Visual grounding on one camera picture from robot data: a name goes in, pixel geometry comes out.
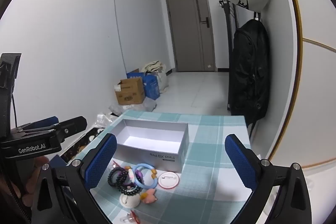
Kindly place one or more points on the white wardrobe with gold trim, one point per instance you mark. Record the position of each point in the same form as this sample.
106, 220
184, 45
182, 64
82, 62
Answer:
309, 77

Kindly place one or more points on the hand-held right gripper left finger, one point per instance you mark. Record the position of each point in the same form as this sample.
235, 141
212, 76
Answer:
101, 161

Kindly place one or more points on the grey cardboard box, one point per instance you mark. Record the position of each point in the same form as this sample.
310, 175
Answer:
147, 155

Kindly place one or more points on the round badge with red rim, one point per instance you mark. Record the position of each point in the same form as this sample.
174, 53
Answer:
168, 180

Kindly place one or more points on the plain white round badge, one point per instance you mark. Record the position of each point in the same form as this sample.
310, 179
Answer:
128, 201

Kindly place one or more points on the cream cloth bag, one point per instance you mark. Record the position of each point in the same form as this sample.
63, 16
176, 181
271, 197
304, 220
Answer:
157, 69

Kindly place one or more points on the small orange toy figure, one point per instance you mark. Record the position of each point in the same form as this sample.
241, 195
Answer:
149, 196

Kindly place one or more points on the black coat rack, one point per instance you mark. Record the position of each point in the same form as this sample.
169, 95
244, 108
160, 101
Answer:
227, 29

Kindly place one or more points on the grey door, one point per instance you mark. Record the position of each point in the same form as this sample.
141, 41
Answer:
186, 29

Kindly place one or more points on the dark blue printed box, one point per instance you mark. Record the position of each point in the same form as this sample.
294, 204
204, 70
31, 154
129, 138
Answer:
58, 161

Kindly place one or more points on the black backpack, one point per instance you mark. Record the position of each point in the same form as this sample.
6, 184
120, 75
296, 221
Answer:
249, 71

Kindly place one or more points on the checkered teal tablecloth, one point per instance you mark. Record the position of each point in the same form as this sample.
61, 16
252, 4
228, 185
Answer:
210, 155

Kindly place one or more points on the clear pacifier red shield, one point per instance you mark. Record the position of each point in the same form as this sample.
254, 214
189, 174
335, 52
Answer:
130, 216

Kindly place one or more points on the clear plastic bag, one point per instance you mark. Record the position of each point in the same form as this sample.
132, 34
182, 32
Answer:
103, 121
136, 107

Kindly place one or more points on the blue cardboard box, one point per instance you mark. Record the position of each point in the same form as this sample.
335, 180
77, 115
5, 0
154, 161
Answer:
134, 75
151, 87

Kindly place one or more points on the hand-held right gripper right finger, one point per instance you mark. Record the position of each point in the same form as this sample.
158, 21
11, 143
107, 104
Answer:
240, 161

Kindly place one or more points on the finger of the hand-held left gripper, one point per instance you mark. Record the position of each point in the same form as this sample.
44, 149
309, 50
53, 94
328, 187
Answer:
50, 120
74, 124

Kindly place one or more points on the brown cardboard box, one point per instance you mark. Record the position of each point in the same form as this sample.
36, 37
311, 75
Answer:
130, 92

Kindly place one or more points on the black and white patterned mat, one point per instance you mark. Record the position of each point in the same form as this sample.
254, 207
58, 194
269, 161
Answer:
84, 141

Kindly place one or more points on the person's left hand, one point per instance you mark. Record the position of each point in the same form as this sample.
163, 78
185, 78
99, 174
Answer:
32, 179

